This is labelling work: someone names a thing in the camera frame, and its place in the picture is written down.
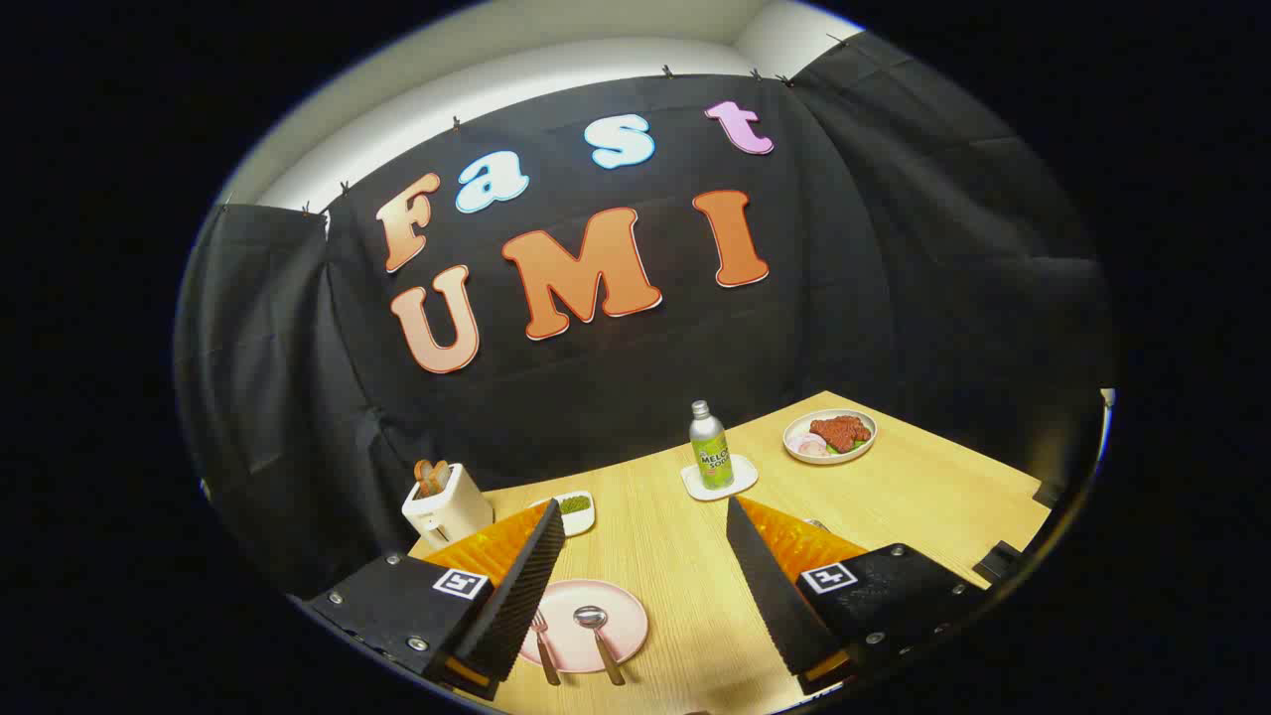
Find wooden-handled metal spoon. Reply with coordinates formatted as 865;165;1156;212
573;606;627;686

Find wooden-handled fork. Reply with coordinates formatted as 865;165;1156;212
531;610;562;686

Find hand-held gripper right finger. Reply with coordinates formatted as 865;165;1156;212
725;496;994;696

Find white toaster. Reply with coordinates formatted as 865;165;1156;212
401;463;495;549

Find pink round plate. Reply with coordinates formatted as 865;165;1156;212
516;579;649;673

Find white divided bean dish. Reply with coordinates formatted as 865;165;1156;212
531;491;597;537

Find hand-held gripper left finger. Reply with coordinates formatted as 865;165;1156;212
303;499;567;702

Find red-brown meat piece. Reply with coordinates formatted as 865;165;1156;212
809;415;872;454

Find white oval food plate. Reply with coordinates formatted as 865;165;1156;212
782;409;878;466

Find white square coaster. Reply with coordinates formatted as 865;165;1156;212
681;454;760;501

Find green soda bottle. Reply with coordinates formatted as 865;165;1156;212
689;400;736;490

